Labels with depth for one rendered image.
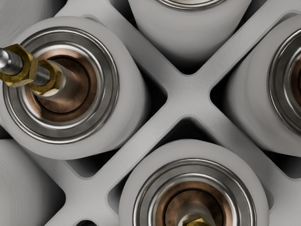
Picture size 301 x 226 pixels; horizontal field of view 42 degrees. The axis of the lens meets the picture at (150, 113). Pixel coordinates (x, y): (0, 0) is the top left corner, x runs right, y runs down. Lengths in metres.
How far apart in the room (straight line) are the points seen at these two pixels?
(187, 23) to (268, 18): 0.10
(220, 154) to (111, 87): 0.08
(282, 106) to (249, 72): 0.03
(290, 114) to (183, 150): 0.07
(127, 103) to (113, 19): 0.10
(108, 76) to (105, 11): 0.10
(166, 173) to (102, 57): 0.08
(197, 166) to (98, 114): 0.07
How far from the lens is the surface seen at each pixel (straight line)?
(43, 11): 0.35
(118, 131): 0.26
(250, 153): 0.32
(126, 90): 0.25
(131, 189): 0.25
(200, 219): 0.21
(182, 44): 0.30
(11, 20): 0.31
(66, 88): 0.23
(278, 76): 0.25
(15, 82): 0.19
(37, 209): 0.33
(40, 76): 0.21
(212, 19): 0.26
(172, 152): 0.25
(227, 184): 0.25
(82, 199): 0.33
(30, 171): 0.33
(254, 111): 0.26
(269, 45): 0.26
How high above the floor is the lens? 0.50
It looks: 85 degrees down
